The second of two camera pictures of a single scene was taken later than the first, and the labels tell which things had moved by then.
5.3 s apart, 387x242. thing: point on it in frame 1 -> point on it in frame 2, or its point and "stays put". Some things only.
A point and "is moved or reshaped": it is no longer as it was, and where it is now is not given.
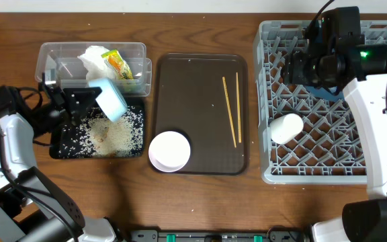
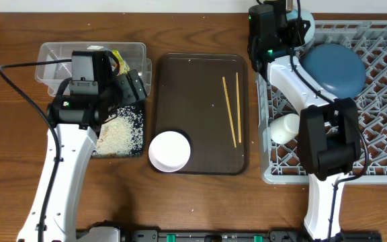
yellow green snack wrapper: [114, 59] stays put
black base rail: [220, 235] stays put
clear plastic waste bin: [59, 62] stays put
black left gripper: [64, 109] -> [130, 96]
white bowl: [169, 151] stays put
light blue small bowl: [110, 99] is moved or reshaped
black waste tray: [94, 135] stays put
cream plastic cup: [285, 129] stays put
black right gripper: [293, 69] -> [297, 32]
